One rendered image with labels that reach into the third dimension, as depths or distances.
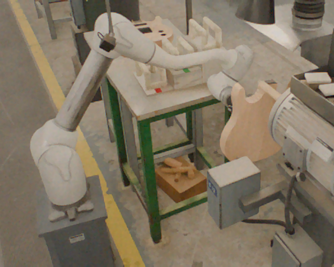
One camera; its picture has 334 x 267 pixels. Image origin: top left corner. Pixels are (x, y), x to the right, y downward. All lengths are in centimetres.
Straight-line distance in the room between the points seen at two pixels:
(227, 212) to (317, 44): 63
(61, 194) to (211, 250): 108
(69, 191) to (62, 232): 19
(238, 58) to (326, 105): 86
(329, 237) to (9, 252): 200
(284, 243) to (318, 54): 63
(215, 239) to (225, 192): 131
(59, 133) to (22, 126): 194
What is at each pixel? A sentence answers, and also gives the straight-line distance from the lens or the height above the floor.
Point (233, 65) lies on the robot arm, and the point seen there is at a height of 115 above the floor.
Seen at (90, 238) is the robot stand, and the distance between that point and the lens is 207.
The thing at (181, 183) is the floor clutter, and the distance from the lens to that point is 290.
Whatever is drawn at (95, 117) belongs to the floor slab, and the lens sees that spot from 387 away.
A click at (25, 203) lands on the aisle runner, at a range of 321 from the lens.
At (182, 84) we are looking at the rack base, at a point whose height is 96.
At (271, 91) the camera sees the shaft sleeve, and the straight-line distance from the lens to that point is 163.
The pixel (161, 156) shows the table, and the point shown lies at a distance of 297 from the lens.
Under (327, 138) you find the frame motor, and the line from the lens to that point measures 131.
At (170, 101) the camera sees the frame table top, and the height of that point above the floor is 93.
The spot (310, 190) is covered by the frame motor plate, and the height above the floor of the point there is 112.
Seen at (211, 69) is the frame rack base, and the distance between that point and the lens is 232.
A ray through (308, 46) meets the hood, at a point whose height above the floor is 150.
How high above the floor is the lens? 210
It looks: 32 degrees down
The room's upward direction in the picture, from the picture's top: straight up
